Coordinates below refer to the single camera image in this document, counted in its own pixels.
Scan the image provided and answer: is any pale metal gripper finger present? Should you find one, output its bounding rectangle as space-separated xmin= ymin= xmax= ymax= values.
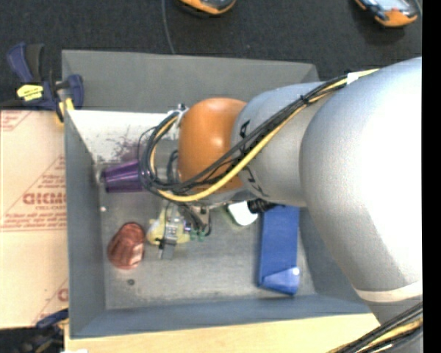
xmin=160 ymin=217 xmax=182 ymax=260

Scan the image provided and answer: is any red-brown rounded toy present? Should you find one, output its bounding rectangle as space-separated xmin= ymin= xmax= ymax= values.
xmin=107 ymin=221 xmax=146 ymax=271

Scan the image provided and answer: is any grey metal bin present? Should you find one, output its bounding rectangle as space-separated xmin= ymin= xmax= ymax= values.
xmin=60 ymin=49 xmax=381 ymax=340

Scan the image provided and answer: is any purple cup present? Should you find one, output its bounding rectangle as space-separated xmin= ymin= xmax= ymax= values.
xmin=104 ymin=179 xmax=145 ymax=194
xmin=101 ymin=160 xmax=143 ymax=183

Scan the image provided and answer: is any blue flat block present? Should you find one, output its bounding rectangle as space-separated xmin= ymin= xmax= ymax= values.
xmin=256 ymin=203 xmax=302 ymax=296

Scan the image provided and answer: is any brown cardboard board red print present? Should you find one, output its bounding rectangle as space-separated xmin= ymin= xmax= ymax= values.
xmin=0 ymin=108 xmax=70 ymax=331

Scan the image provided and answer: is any black cylinder on white bracket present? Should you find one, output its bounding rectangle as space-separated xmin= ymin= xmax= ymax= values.
xmin=226 ymin=198 xmax=279 ymax=228

